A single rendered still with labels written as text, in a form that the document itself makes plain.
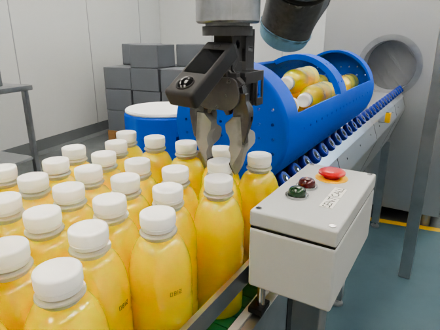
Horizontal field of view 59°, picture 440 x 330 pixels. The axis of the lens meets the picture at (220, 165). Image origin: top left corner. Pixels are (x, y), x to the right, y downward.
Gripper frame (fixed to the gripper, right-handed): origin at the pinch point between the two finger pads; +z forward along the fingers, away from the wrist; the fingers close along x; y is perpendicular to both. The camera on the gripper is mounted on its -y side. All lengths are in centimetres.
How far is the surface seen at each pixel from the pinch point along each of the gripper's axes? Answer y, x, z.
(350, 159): 89, 0, 23
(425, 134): 165, -19, 28
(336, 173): 1.8, -17.2, -1.3
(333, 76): 64, 2, -8
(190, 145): 5.2, 9.3, -0.6
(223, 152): 4.9, 2.3, -0.3
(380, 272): 163, -8, 110
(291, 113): 26.5, -0.8, -3.6
